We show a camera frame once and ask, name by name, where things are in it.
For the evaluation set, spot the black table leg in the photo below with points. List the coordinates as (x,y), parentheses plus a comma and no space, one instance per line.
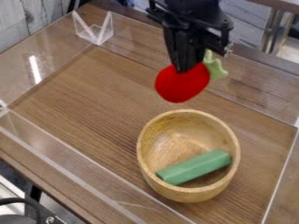
(34,193)

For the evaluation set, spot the red plush fruit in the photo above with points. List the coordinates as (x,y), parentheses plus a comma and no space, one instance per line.
(177,87)

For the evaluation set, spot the clear acrylic corner bracket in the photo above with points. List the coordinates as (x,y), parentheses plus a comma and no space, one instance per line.
(96,33)

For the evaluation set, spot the clear acrylic front wall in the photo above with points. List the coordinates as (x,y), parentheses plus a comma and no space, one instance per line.
(85,186)

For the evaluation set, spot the metal stand in background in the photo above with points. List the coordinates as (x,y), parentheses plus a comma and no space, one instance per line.
(277,26)

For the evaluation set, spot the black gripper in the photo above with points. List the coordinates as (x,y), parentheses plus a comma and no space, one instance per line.
(193,22)

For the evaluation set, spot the wooden bowl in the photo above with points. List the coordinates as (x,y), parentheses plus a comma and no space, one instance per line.
(176,136)

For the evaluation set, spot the green rectangular block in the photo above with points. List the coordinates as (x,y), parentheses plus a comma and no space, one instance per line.
(193,167)

